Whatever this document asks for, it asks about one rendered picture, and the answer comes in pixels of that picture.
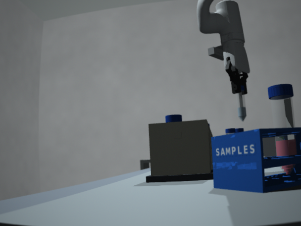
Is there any blue tube rack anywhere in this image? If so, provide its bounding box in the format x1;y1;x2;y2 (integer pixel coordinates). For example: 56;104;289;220
211;127;301;193

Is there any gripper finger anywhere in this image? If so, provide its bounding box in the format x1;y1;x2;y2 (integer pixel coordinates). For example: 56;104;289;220
226;57;241;94
239;72;248;94

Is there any blue tube cap with white dot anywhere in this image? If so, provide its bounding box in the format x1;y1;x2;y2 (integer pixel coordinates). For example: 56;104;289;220
225;128;235;134

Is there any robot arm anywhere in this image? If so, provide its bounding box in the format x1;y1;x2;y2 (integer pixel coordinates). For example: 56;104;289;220
197;0;245;60

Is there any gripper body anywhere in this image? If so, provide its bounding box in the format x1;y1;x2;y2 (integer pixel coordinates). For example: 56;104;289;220
223;41;250;74

